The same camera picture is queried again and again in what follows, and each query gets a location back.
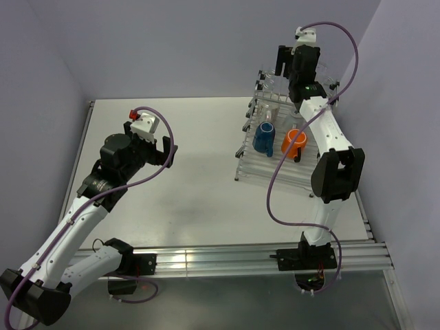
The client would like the clear glass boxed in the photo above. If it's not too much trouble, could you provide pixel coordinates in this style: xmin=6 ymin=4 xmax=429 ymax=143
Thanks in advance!
xmin=261 ymin=69 xmax=276 ymax=85
xmin=316 ymin=62 xmax=333 ymax=86

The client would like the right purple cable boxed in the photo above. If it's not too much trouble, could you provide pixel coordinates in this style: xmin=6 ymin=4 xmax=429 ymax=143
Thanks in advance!
xmin=267 ymin=21 xmax=360 ymax=294

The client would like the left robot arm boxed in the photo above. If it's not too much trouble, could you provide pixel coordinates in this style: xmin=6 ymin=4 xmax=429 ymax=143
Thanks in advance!
xmin=1 ymin=133 xmax=177 ymax=329

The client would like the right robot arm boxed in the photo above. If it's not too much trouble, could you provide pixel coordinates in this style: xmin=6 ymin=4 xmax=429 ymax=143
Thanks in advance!
xmin=275 ymin=45 xmax=365 ymax=268

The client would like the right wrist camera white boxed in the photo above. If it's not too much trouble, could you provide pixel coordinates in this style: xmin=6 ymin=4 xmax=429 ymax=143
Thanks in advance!
xmin=294 ymin=27 xmax=317 ymax=48

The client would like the metal wire dish rack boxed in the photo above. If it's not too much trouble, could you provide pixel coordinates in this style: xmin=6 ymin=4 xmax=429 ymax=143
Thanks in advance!
xmin=234 ymin=68 xmax=318 ymax=197

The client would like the purple cable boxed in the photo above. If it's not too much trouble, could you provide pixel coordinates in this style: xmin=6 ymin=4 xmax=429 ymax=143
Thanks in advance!
xmin=5 ymin=107 xmax=175 ymax=328
xmin=267 ymin=21 xmax=360 ymax=294

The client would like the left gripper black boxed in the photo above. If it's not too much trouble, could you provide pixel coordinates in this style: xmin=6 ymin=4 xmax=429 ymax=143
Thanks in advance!
xmin=120 ymin=122 xmax=177 ymax=181

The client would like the orange plastic mug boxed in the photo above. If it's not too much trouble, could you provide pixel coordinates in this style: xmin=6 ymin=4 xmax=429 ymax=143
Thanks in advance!
xmin=281 ymin=129 xmax=308 ymax=163

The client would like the aluminium mounting rail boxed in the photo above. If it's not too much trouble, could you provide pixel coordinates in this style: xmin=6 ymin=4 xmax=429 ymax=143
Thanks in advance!
xmin=134 ymin=240 xmax=394 ymax=279

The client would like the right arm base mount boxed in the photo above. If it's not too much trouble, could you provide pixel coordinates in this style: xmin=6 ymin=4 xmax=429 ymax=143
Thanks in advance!
xmin=269 ymin=240 xmax=338 ymax=292

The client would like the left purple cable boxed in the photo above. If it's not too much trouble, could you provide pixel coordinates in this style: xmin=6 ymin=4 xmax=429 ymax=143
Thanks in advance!
xmin=5 ymin=107 xmax=175 ymax=328

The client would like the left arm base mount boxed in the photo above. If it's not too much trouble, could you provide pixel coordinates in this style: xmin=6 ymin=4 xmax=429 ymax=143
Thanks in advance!
xmin=92 ymin=246 xmax=159 ymax=304

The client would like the dark blue cup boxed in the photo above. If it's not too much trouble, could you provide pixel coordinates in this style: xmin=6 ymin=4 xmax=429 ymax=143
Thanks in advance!
xmin=252 ymin=122 xmax=276 ymax=157

